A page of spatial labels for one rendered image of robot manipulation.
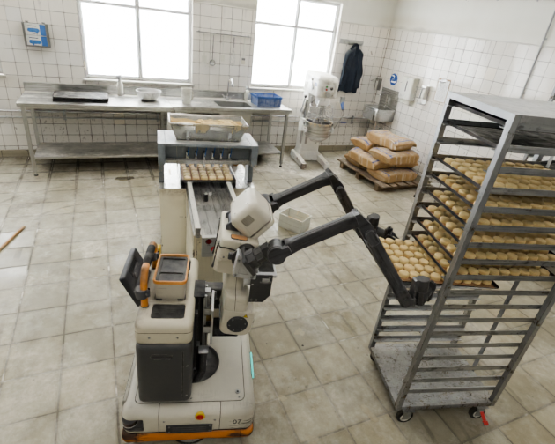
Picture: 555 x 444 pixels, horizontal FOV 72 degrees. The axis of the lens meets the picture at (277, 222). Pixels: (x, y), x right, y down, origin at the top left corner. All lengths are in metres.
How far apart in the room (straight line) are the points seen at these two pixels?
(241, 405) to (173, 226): 1.50
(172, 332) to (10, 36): 4.75
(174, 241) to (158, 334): 1.45
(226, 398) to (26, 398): 1.16
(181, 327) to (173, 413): 0.54
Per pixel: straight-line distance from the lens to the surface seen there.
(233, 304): 1.89
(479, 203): 1.79
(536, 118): 1.76
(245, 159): 2.99
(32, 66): 5.93
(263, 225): 1.65
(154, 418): 2.17
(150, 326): 1.78
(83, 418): 2.56
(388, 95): 7.15
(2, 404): 2.76
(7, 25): 5.91
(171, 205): 2.99
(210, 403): 2.16
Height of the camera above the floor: 2.03
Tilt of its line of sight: 28 degrees down
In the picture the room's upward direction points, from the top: 7 degrees clockwise
